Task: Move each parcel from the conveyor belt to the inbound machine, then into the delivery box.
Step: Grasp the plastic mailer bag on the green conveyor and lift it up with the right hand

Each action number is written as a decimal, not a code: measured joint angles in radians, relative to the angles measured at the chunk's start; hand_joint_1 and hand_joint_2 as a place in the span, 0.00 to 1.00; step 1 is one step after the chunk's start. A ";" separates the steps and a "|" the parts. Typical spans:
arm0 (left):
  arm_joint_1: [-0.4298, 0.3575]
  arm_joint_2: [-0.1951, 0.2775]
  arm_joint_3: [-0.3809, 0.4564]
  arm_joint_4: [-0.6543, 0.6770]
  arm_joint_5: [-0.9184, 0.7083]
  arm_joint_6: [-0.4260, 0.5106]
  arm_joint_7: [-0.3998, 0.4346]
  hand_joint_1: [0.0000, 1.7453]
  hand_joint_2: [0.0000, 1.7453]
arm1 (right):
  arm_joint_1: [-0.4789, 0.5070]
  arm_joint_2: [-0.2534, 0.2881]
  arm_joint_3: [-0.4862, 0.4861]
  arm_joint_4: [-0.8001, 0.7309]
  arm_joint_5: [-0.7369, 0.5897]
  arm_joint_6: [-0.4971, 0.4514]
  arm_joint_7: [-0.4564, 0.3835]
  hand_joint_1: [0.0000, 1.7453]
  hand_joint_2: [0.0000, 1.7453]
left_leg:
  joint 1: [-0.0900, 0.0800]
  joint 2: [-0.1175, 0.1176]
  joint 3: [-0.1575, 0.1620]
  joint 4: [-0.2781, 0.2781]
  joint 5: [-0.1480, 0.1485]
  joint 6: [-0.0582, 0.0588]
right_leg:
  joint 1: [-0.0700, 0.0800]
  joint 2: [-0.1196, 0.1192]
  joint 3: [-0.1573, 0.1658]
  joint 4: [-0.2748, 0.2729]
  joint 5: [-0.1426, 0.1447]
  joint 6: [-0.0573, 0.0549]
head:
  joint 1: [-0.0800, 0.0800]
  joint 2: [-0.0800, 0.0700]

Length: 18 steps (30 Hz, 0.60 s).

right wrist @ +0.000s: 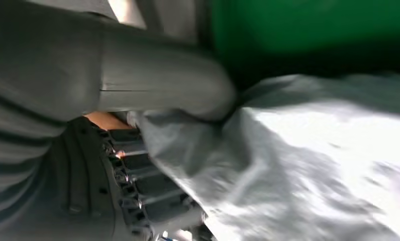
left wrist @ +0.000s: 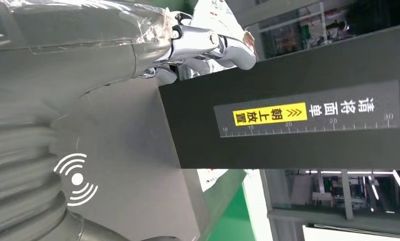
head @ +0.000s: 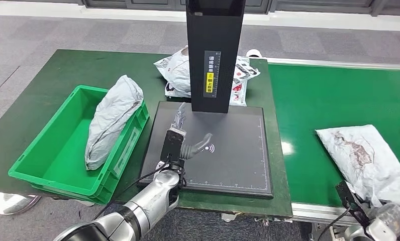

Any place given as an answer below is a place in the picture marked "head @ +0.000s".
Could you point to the black inbound scanner machine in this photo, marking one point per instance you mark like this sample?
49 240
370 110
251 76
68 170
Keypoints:
226 159

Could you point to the white parcel bag red print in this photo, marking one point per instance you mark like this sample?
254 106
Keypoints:
239 96

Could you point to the grey parcel bag brown print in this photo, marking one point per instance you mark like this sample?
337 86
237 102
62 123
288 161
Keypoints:
369 166

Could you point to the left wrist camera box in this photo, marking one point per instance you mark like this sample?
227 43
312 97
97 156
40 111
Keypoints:
172 146

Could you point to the black yellow label sticker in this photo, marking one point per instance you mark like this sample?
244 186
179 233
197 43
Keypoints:
212 75

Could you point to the dark window frame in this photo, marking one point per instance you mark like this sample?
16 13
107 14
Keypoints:
136 3

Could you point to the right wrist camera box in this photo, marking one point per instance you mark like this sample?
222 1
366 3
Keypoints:
348 199

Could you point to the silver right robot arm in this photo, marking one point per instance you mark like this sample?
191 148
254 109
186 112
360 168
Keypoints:
354 234

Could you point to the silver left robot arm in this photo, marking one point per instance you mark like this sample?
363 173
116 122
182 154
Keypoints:
150 203

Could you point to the green plastic crate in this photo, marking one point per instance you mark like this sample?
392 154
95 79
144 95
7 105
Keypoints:
63 156

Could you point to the green conveyor belt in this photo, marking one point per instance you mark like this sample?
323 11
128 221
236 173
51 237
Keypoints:
303 106

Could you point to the round metal table foot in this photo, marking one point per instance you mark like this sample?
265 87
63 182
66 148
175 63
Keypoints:
13 203

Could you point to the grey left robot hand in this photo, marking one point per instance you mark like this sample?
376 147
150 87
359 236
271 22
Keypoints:
196 146

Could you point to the plain grey parcel bag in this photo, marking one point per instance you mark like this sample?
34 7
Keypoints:
113 116

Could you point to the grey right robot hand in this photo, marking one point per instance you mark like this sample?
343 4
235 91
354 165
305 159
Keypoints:
389 219

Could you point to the white round object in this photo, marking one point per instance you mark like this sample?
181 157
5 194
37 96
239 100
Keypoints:
255 53

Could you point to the white parcel bag black print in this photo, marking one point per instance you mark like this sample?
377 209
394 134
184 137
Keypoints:
175 68

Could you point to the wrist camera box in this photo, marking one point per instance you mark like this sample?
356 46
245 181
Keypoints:
172 146
348 199

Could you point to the metal table bracket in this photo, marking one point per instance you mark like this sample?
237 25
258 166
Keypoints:
229 217

